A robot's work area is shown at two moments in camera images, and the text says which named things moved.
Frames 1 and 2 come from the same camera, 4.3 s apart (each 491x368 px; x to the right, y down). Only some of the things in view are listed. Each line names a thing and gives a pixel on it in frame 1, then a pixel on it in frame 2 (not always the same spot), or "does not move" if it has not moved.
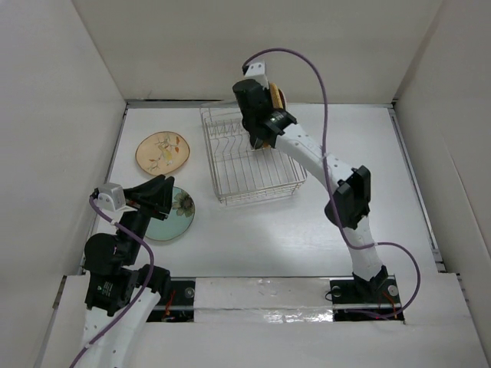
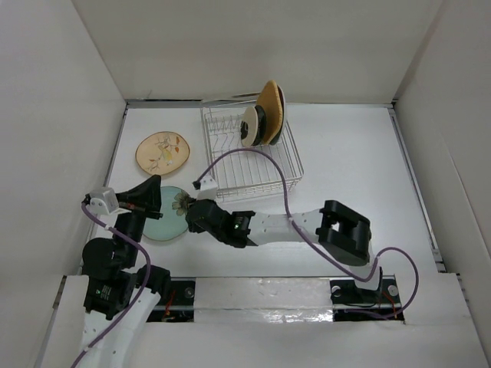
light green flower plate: x=179 y=219 does not move
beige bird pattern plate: x=162 y=152 does not move
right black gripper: x=267 y=93 -> x=192 y=225
